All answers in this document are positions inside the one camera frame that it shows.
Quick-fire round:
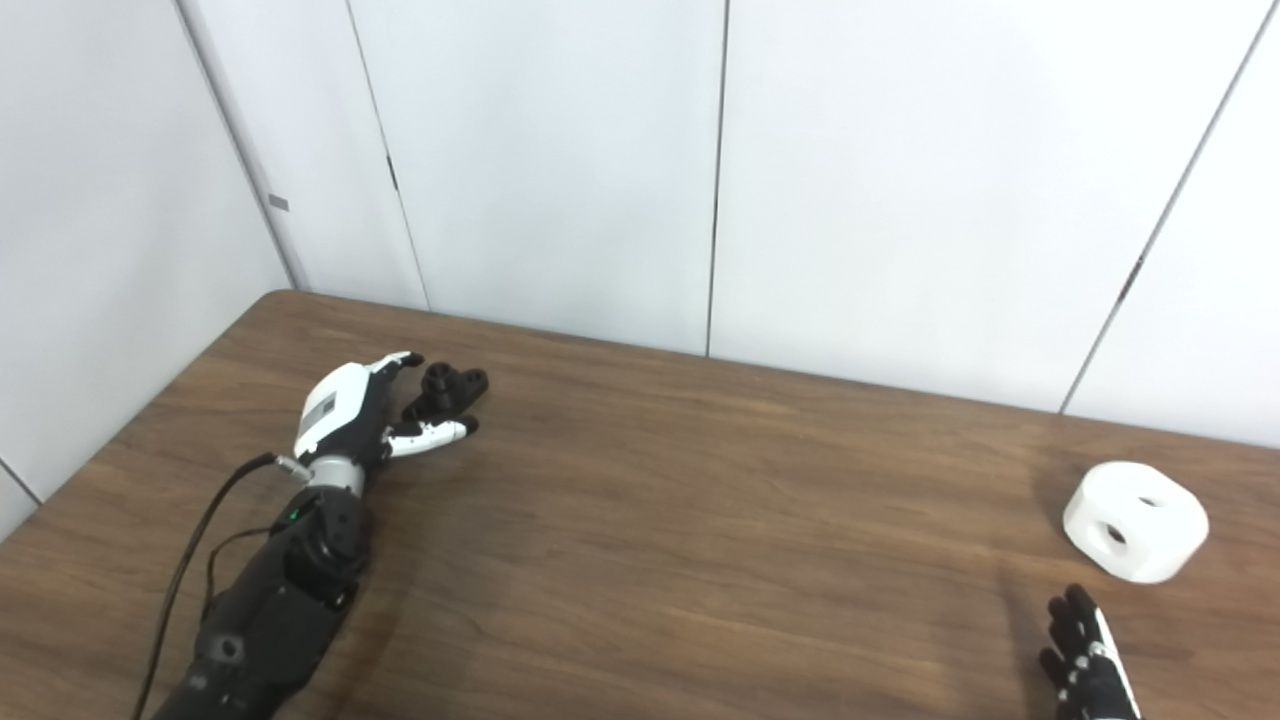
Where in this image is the round white plastic piece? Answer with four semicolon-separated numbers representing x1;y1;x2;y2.
1062;461;1210;585

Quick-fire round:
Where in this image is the black plastic holder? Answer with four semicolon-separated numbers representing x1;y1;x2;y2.
402;362;490;426

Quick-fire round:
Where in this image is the thin left arm wire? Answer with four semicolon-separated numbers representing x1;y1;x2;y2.
203;527;286;621

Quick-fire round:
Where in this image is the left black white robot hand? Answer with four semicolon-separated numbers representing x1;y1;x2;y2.
293;351;480;471

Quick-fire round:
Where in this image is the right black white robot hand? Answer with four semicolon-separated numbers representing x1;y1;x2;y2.
1038;584;1143;720

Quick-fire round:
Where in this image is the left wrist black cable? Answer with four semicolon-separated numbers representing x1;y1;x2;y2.
130;453;311;720

